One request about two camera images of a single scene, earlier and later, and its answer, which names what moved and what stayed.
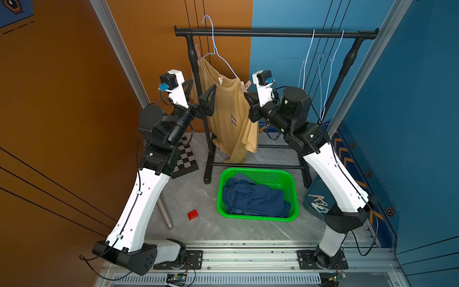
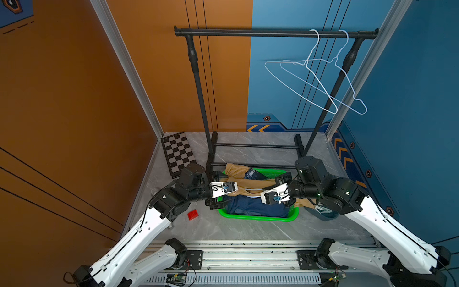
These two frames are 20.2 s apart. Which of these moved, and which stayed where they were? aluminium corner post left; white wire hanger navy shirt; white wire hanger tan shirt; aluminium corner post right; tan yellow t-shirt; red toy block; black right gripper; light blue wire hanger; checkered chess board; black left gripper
Moved: tan yellow t-shirt; light blue wire hanger; white wire hanger navy shirt; black right gripper; white wire hanger tan shirt; black left gripper
Stayed: red toy block; checkered chess board; aluminium corner post right; aluminium corner post left
